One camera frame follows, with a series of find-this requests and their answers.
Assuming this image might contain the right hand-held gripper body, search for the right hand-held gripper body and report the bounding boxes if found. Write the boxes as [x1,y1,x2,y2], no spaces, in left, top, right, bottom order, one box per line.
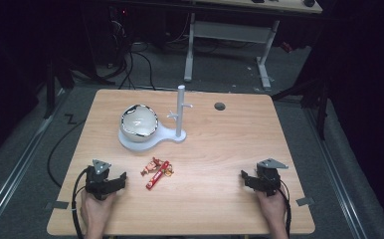
[255,157,289,197]

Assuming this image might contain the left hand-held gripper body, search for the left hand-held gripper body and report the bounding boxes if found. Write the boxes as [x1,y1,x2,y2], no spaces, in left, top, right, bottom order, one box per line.
[85,158,114,202]

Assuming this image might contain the person's left hand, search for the person's left hand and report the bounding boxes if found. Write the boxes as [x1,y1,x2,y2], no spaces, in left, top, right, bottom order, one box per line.
[80,190,118,233]

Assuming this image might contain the person's right hand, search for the person's right hand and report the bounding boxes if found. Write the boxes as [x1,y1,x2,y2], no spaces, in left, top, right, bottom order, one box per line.
[255,188,289,233]

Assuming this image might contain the red brown wrapped candy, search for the red brown wrapped candy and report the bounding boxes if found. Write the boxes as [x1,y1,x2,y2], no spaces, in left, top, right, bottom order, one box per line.
[140,156,163,177]

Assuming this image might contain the red stick candy packet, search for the red stick candy packet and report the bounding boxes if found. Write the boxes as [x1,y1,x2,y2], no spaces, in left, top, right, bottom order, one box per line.
[145,160,171,191]

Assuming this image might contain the grey tape strip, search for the grey tape strip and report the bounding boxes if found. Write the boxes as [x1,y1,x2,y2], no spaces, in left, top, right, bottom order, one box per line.
[295,196,315,207]
[44,200,71,211]

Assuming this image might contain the white bowl with silver rim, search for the white bowl with silver rim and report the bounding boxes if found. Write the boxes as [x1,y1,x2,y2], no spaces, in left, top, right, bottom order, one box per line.
[119,104,160,143]

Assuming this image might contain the white stand with pole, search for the white stand with pole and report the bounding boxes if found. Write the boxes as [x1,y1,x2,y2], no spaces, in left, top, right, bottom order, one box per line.
[117,84,194,153]

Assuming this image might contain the black metal stand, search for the black metal stand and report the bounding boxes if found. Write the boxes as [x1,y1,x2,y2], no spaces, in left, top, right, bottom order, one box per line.
[271,6,338,140]

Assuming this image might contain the white-legged wooden desk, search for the white-legged wooden desk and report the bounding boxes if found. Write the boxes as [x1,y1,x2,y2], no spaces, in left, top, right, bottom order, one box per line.
[182,0,323,92]

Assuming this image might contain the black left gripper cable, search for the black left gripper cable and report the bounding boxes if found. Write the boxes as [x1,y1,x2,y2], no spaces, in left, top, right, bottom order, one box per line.
[71,167,92,239]

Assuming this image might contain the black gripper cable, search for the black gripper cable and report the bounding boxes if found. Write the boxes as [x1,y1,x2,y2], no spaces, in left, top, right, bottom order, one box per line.
[71,167,92,239]
[278,186,293,239]

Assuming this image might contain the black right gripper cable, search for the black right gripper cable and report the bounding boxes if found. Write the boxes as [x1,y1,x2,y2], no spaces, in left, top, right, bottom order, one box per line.
[278,186,293,239]

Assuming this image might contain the black floor cable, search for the black floor cable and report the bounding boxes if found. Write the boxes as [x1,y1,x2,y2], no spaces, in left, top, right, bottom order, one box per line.
[46,119,87,189]

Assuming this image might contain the metal floor rail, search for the metal floor rail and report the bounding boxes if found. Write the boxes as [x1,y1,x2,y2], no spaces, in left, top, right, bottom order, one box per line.
[303,108,369,239]
[0,88,69,233]

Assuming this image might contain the bundle of black cables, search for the bundle of black cables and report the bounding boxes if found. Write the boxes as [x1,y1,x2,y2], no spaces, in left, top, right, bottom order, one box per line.
[108,6,158,92]

